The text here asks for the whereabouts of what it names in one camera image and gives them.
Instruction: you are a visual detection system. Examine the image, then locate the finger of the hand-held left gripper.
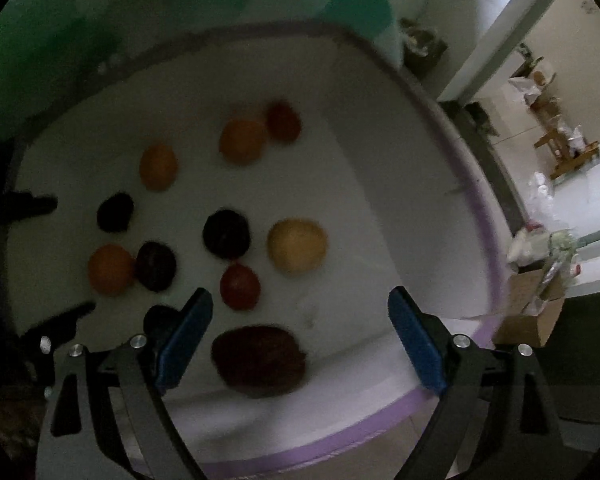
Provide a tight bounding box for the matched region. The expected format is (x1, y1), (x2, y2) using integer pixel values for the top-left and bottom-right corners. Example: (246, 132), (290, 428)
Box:
(2, 190), (58, 221)
(22, 301), (97, 361)

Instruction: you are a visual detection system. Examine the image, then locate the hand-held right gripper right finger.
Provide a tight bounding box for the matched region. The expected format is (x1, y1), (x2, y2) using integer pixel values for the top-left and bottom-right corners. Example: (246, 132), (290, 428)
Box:
(387, 286), (567, 480)

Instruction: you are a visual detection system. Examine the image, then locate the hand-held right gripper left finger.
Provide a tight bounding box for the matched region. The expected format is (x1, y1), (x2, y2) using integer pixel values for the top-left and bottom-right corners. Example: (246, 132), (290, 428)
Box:
(35, 287), (215, 480)

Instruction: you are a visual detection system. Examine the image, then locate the orange tangerine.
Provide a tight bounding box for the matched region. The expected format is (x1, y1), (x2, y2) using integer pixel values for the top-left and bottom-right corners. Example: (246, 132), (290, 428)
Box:
(139, 144), (179, 192)
(87, 244), (137, 297)
(218, 119), (268, 166)

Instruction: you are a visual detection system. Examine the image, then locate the red tomato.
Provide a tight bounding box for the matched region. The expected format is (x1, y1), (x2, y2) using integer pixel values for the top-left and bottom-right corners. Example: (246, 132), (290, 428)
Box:
(219, 263), (261, 311)
(265, 101), (302, 143)

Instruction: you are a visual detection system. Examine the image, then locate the white box with purple rim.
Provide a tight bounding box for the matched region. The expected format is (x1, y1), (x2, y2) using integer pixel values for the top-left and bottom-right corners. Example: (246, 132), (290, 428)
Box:
(0, 22), (511, 480)

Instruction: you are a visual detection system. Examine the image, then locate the brown cardboard box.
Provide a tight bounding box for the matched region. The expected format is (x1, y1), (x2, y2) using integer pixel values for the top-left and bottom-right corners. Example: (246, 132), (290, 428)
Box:
(492, 270), (566, 348)

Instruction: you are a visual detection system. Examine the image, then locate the white plastic bag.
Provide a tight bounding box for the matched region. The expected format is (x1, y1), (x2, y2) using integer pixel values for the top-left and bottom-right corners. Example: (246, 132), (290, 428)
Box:
(507, 225), (551, 266)

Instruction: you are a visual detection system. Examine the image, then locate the clear plastic bottle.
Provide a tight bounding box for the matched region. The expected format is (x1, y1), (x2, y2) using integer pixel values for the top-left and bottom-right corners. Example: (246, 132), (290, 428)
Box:
(540, 230), (581, 301)

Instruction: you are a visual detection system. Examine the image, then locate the teal checked tablecloth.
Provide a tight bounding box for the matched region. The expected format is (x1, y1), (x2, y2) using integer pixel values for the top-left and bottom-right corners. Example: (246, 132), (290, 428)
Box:
(0, 0), (401, 146)

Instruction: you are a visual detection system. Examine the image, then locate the crumpled clear plastic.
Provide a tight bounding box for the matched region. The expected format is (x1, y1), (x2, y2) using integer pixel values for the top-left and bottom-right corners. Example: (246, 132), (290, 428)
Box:
(525, 172), (566, 226)

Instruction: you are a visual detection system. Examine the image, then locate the wooden chair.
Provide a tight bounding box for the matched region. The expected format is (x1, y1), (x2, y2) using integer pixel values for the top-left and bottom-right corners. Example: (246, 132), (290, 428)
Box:
(532, 130), (600, 181)

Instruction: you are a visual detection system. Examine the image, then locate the dark trash bin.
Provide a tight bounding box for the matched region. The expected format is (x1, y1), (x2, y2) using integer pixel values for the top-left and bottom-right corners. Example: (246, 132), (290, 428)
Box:
(400, 17), (448, 78)

